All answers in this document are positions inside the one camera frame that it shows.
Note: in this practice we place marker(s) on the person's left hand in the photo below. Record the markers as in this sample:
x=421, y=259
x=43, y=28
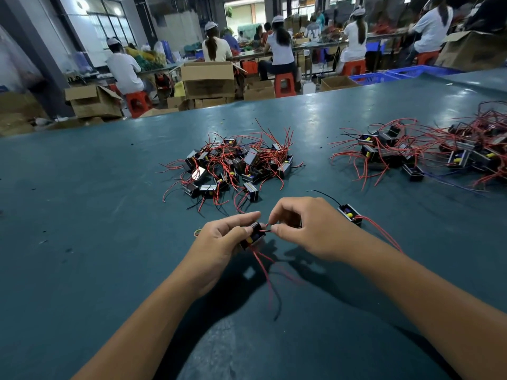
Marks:
x=214, y=253

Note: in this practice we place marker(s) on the person's right hand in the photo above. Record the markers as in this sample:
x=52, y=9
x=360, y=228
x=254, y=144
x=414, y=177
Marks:
x=313, y=225

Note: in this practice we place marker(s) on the person's left forearm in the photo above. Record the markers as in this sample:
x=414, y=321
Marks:
x=135, y=336

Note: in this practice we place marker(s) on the person's right forearm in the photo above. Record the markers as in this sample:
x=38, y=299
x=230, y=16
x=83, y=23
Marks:
x=428, y=308

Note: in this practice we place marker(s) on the yellow rubber band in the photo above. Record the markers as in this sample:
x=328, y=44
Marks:
x=196, y=232

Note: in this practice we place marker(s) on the shallow cardboard box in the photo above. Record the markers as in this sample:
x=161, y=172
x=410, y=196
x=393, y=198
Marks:
x=339, y=83

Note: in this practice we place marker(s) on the low cardboard box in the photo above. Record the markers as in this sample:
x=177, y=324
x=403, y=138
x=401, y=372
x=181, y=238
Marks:
x=259, y=90

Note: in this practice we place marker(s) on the blue plastic crate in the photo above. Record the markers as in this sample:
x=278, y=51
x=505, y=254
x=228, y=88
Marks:
x=424, y=72
x=374, y=77

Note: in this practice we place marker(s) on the large closed cardboard box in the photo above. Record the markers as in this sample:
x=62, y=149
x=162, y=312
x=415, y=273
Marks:
x=208, y=79

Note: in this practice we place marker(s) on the open cardboard box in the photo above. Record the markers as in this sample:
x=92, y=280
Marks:
x=93, y=101

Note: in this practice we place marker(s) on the tilted cardboard box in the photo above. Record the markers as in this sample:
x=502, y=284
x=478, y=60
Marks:
x=474, y=51

